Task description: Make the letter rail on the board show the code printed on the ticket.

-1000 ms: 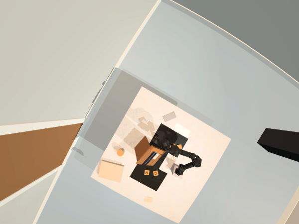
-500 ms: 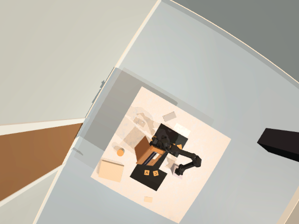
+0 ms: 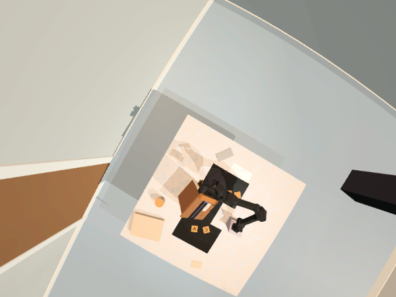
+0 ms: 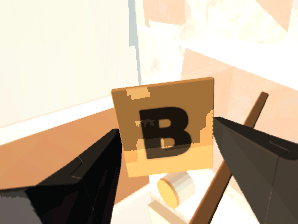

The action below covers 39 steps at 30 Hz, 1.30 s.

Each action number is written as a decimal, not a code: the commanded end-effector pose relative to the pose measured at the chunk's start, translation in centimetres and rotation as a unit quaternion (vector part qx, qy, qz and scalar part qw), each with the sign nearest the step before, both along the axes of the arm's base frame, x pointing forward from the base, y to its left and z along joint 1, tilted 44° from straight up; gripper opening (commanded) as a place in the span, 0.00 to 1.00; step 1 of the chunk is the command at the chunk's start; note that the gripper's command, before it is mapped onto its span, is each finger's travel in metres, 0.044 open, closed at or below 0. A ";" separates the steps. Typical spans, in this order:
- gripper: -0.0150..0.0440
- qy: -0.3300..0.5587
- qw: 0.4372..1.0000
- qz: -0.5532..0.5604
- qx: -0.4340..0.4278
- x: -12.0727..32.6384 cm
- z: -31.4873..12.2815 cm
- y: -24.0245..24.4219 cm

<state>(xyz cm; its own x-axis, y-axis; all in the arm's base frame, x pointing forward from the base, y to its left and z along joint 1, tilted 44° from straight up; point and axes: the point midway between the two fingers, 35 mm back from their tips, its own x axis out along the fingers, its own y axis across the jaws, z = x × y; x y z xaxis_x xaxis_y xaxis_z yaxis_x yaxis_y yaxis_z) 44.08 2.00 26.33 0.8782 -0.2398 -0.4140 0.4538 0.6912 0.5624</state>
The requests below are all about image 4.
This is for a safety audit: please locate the beige flat box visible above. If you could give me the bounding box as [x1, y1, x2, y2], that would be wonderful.
[148, 200, 187, 224]

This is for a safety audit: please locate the orange tile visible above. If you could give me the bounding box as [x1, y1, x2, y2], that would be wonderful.
[111, 77, 215, 177]

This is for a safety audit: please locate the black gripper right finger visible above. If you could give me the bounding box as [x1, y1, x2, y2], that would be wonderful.
[213, 117, 298, 224]

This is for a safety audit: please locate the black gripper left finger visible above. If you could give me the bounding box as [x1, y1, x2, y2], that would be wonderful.
[0, 128, 122, 224]

